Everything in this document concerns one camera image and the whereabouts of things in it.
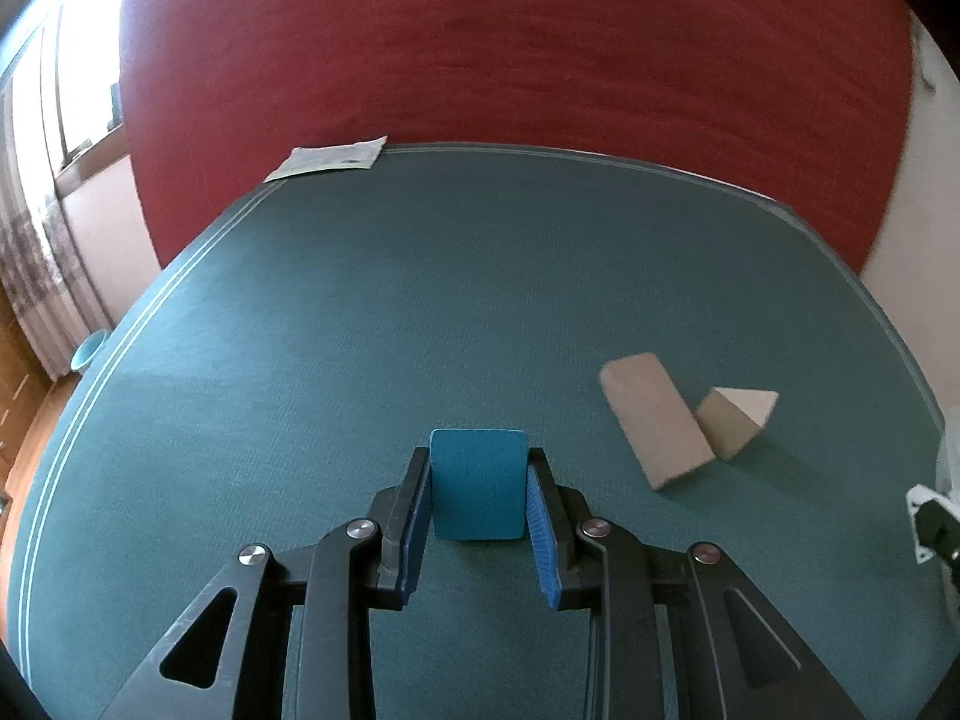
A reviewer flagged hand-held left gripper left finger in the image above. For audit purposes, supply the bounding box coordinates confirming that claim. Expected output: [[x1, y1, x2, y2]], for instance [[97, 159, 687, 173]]
[[97, 446, 434, 720]]

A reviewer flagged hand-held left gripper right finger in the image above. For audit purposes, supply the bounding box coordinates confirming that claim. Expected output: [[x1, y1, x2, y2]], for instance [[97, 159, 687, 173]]
[[525, 448, 863, 720]]

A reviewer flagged teal block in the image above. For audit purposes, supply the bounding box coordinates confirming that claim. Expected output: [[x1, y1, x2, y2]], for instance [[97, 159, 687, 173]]
[[429, 427, 530, 542]]

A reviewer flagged white plastic block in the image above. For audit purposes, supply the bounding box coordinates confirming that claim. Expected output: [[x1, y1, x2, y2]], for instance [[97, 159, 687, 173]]
[[906, 484, 960, 567]]

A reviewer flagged beige rectangular wooden block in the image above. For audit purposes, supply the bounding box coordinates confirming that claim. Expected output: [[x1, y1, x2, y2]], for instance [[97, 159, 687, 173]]
[[600, 352, 717, 492]]

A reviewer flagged beige triangular wooden block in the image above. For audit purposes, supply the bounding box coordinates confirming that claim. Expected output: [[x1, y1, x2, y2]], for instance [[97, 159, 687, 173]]
[[694, 386, 781, 462]]

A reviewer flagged teal bowl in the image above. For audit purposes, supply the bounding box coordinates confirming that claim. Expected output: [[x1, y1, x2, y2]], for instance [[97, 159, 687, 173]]
[[71, 331, 110, 376]]

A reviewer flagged white paper sheet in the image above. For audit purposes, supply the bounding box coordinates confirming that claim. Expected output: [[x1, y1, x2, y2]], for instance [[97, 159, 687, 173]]
[[262, 136, 389, 182]]

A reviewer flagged wooden cabinet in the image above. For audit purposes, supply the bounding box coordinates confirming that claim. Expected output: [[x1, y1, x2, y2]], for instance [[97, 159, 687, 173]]
[[0, 289, 55, 458]]

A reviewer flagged patterned curtain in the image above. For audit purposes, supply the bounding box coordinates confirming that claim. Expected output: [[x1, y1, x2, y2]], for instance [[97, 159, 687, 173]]
[[0, 75, 113, 383]]

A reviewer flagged red curtain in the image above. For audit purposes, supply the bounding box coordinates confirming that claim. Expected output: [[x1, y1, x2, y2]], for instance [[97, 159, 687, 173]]
[[120, 0, 912, 275]]

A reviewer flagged window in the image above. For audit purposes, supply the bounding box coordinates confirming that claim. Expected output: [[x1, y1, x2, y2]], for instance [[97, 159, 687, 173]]
[[0, 0, 130, 188]]

